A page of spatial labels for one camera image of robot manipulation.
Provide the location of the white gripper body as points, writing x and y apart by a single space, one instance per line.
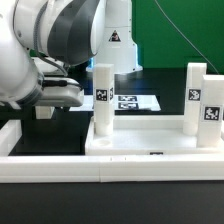
61 92

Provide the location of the white desk top panel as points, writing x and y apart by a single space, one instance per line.
145 135

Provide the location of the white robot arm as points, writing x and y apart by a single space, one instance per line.
62 33

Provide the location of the fiducial marker sheet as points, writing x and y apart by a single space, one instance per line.
124 102

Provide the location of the white U-shaped fixture frame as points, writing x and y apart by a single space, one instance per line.
38 169

